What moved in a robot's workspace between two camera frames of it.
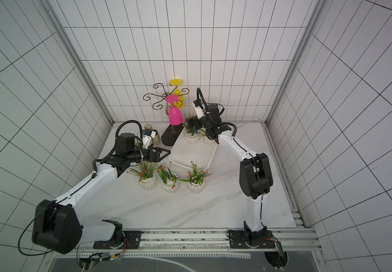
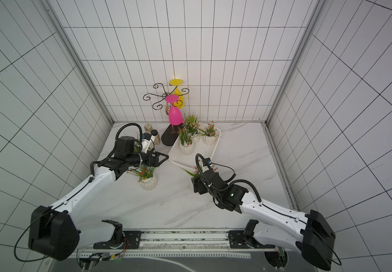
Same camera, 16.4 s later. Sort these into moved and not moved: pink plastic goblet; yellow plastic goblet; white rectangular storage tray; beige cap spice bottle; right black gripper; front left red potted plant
Moved: right black gripper
Not moved: front left red potted plant; white rectangular storage tray; yellow plastic goblet; pink plastic goblet; beige cap spice bottle
